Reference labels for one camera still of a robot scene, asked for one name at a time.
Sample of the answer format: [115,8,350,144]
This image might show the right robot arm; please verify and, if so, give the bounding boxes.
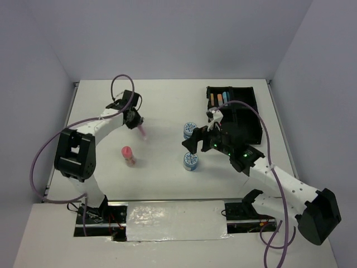
[182,122,341,246]

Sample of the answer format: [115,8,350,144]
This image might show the blue cap highlighter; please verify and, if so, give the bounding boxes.
[222,92,229,103]

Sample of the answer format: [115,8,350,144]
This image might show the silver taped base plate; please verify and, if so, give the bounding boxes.
[126,200,229,242]

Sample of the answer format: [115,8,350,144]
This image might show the black four-compartment organizer tray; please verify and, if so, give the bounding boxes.
[206,86,263,145]

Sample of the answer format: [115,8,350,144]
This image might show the orange cap highlighter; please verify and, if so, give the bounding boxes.
[217,94,223,106]

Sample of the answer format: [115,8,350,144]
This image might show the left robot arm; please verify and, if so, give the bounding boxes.
[54,90,143,223]

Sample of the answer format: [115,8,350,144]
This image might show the blue paint jar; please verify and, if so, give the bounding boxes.
[183,152,199,171]
[183,122,197,140]

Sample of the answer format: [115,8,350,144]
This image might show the purple cap highlighter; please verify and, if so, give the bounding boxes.
[137,125,147,141]

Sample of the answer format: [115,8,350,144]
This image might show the yellow cap highlighter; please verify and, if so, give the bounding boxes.
[210,93,215,107]

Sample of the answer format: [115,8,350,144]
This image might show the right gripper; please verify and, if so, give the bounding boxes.
[181,119,233,156]

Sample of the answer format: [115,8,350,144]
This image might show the pink lid small bottle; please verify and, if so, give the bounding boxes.
[121,146,136,166]

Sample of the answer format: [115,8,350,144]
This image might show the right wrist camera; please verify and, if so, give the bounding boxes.
[206,107,223,132]

